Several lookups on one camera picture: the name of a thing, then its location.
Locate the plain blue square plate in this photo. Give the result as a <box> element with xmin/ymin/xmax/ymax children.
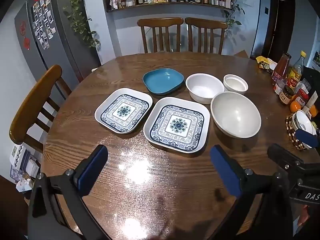
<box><xmin>143</xmin><ymin>68</ymin><xmax>185</xmax><ymax>96</ymax></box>

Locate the yellow-capped clear bottle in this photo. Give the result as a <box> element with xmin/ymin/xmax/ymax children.
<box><xmin>286</xmin><ymin>51</ymin><xmax>307</xmax><ymax>90</ymax></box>

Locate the blue patterned square plate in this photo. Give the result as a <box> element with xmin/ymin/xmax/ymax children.
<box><xmin>143</xmin><ymin>97</ymin><xmax>210</xmax><ymax>157</ymax></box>
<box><xmin>94</xmin><ymin>88</ymin><xmax>153</xmax><ymax>134</ymax></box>

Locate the large white bowl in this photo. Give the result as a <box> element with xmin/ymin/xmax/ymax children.
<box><xmin>210</xmin><ymin>91</ymin><xmax>262</xmax><ymax>139</ymax></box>

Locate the medium white bowl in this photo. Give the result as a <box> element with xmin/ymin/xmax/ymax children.
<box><xmin>185</xmin><ymin>73</ymin><xmax>225</xmax><ymax>105</ymax></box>

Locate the cluster of fridge magnets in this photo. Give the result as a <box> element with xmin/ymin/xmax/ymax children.
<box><xmin>30</xmin><ymin>0</ymin><xmax>57</xmax><ymax>50</ymax></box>

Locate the red-lidded jar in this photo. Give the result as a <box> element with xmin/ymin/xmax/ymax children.
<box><xmin>296</xmin><ymin>89</ymin><xmax>310</xmax><ymax>108</ymax></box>

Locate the dark-lidded sauce jar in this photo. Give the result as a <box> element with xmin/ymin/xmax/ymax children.
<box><xmin>279</xmin><ymin>85</ymin><xmax>294</xmax><ymax>105</ymax></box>

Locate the grey refrigerator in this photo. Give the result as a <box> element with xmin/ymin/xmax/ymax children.
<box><xmin>14</xmin><ymin>0</ymin><xmax>102</xmax><ymax>83</ymax></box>

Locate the red sauce bottle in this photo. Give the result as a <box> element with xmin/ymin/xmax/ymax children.
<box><xmin>272</xmin><ymin>53</ymin><xmax>292</xmax><ymax>85</ymax></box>

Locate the wooden chair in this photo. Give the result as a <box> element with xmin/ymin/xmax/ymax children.
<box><xmin>137</xmin><ymin>17</ymin><xmax>184</xmax><ymax>54</ymax></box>
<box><xmin>185</xmin><ymin>17</ymin><xmax>228</xmax><ymax>55</ymax></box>
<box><xmin>9</xmin><ymin>65</ymin><xmax>73</xmax><ymax>155</ymax></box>

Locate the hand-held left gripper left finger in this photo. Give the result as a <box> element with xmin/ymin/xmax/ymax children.
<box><xmin>26</xmin><ymin>144</ymin><xmax>108</xmax><ymax>240</ymax></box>

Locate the trailing green plant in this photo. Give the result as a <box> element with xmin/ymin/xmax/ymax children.
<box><xmin>54</xmin><ymin>0</ymin><xmax>100</xmax><ymax>49</ymax></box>

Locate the small-leaved hanging plant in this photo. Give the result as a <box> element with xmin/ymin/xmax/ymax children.
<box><xmin>224</xmin><ymin>0</ymin><xmax>247</xmax><ymax>32</ymax></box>

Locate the small white ribbed bowl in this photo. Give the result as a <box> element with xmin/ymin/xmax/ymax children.
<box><xmin>223</xmin><ymin>74</ymin><xmax>249</xmax><ymax>95</ymax></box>

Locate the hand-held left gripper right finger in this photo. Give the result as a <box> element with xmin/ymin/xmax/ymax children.
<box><xmin>210</xmin><ymin>144</ymin><xmax>295</xmax><ymax>240</ymax></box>

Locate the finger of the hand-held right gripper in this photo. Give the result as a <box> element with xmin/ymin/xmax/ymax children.
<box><xmin>294</xmin><ymin>129</ymin><xmax>318</xmax><ymax>148</ymax></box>
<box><xmin>267</xmin><ymin>144</ymin><xmax>302</xmax><ymax>170</ymax></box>

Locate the dark wooden door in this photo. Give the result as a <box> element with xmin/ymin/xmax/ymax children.
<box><xmin>261</xmin><ymin>0</ymin><xmax>303</xmax><ymax>62</ymax></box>

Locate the pile of boxes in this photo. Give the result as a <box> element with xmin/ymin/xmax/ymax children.
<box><xmin>9</xmin><ymin>145</ymin><xmax>42</xmax><ymax>193</ymax></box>

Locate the white bowl with print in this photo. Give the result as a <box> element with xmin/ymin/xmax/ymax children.
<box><xmin>292</xmin><ymin>110</ymin><xmax>317</xmax><ymax>143</ymax></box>

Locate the yellow snack packet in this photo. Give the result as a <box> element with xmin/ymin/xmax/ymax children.
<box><xmin>256</xmin><ymin>56</ymin><xmax>278</xmax><ymax>73</ymax></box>

